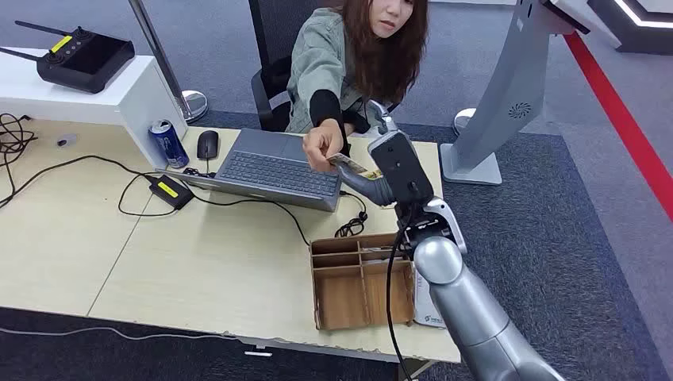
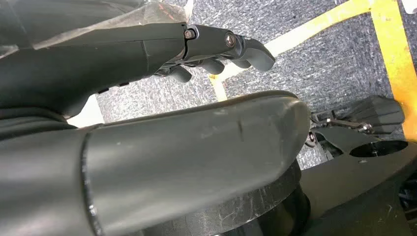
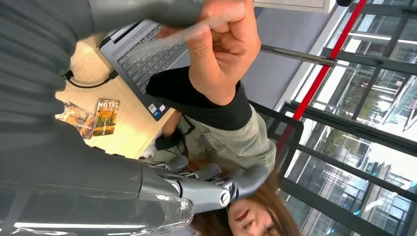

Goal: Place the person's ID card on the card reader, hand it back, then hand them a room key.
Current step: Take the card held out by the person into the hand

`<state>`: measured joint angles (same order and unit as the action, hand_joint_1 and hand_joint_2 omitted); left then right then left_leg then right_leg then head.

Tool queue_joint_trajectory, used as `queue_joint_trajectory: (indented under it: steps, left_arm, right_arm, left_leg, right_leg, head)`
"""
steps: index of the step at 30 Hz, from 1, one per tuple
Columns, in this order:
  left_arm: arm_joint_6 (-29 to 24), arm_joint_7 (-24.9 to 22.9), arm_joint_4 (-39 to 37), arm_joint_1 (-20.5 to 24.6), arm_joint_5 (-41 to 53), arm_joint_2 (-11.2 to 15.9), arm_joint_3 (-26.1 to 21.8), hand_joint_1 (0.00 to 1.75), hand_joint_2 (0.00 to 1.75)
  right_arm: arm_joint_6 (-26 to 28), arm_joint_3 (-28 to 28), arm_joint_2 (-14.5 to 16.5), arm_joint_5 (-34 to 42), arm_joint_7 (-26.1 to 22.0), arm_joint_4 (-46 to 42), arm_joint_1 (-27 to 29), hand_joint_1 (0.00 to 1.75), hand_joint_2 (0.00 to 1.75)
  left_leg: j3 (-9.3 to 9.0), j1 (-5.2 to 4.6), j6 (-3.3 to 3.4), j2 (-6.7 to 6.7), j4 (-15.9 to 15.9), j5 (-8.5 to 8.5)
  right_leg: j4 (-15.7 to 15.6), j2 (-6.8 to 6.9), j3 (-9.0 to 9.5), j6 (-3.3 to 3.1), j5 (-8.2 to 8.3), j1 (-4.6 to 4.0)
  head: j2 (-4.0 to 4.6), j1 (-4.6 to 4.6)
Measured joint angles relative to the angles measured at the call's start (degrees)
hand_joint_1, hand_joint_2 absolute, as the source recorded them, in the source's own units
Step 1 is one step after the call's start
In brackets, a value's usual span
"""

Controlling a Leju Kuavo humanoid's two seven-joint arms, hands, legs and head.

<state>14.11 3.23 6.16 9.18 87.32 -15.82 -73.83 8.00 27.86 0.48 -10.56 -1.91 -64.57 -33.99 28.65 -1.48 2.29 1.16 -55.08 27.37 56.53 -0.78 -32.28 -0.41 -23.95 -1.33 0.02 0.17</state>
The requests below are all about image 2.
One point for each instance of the yellow floor tape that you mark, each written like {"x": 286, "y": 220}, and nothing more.
{"x": 391, "y": 49}

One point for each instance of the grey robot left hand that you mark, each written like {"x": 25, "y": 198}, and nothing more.
{"x": 97, "y": 65}

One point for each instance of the black robot foot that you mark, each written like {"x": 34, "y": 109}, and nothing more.
{"x": 378, "y": 112}

